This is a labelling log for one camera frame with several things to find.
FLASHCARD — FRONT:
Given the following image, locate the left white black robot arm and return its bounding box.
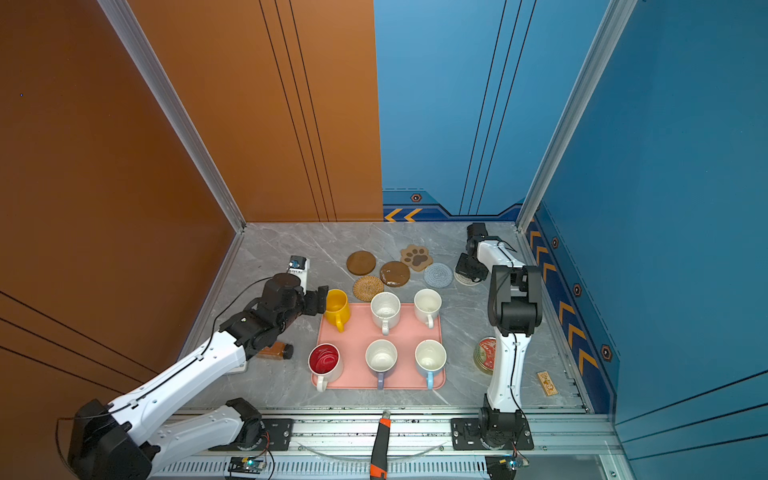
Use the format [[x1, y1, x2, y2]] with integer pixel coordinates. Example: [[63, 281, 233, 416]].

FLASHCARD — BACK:
[[61, 272, 329, 479]]

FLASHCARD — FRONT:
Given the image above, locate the right green circuit board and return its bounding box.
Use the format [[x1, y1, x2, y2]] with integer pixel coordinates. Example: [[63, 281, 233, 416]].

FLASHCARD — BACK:
[[485, 455, 530, 480]]

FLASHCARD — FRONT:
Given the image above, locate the pink plastic tray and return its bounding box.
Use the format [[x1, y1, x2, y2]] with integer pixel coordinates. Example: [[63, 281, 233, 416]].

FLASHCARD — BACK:
[[308, 303, 447, 391]]

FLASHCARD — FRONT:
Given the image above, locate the small wooden block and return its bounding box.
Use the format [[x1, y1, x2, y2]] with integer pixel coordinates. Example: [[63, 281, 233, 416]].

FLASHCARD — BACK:
[[536, 371, 559, 397]]

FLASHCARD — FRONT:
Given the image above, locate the cork paw print coaster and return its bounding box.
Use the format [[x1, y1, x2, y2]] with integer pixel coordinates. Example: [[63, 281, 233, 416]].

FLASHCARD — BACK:
[[400, 245, 434, 272]]

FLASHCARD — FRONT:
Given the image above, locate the orange black handled tool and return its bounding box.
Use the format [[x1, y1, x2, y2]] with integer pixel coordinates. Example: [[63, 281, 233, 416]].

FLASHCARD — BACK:
[[369, 410, 391, 480]]

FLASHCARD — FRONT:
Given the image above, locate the left green circuit board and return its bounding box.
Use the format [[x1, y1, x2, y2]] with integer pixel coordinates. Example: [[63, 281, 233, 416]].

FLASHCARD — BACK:
[[227, 456, 270, 479]]

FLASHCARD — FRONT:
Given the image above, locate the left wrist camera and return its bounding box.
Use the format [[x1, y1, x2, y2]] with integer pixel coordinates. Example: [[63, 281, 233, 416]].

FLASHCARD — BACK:
[[287, 255, 310, 291]]

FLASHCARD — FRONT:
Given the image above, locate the glossy brown round coaster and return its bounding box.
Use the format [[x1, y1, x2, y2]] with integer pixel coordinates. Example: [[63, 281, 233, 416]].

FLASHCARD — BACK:
[[379, 261, 411, 287]]

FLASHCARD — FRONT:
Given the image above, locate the amber spice bottle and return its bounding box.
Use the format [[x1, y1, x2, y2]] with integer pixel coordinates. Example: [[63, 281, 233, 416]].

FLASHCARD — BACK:
[[256, 341, 294, 360]]

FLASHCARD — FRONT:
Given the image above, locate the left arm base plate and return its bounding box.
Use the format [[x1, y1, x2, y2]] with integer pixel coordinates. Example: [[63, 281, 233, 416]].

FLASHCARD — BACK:
[[209, 418, 294, 452]]

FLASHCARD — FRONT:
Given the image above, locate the light blue woven coaster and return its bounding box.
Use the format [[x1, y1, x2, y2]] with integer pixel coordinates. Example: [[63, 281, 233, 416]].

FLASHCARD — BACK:
[[424, 263, 454, 289]]

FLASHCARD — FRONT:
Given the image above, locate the multicolour woven round coaster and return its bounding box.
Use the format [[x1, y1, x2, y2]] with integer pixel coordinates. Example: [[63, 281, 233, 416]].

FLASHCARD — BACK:
[[454, 274, 480, 286]]

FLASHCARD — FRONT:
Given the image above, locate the dark brown round coaster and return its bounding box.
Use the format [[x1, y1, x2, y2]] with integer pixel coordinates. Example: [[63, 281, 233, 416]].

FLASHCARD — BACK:
[[346, 250, 377, 276]]

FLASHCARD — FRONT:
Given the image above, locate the red round tin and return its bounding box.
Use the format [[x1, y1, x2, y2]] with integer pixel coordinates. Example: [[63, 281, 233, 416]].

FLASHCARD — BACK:
[[473, 336, 496, 375]]

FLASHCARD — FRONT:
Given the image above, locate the red interior mug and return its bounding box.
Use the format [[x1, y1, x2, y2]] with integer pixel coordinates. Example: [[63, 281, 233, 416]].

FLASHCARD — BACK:
[[308, 343, 343, 392]]

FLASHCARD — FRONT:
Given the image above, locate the green circuit board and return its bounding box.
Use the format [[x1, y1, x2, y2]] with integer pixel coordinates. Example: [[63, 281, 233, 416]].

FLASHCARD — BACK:
[[227, 456, 270, 479], [485, 455, 530, 480]]

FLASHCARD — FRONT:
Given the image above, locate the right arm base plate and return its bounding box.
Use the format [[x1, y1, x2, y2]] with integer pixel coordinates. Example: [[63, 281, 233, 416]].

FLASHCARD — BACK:
[[450, 418, 534, 451]]

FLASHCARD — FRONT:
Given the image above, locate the white mug blue handle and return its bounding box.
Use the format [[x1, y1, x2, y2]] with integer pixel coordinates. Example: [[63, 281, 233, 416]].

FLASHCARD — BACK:
[[414, 339, 447, 390]]

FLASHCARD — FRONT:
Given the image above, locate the yellow mug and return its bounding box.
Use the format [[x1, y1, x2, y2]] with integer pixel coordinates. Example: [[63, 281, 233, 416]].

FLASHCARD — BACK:
[[324, 289, 351, 333]]

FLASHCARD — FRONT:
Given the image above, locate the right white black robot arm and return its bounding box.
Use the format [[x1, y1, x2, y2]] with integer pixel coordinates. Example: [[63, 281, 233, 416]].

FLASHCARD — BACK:
[[455, 223, 543, 451]]

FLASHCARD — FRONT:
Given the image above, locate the aluminium front rail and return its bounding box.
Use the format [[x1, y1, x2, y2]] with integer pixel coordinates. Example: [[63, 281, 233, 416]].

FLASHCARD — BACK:
[[153, 408, 634, 479]]

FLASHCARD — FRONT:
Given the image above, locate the woven rattan round coaster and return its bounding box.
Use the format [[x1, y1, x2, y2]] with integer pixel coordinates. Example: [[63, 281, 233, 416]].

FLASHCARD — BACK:
[[353, 275, 385, 302]]

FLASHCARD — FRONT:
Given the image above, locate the white mug purple handle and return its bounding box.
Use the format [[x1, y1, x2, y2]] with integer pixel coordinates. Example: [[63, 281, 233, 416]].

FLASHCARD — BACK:
[[365, 339, 398, 390]]

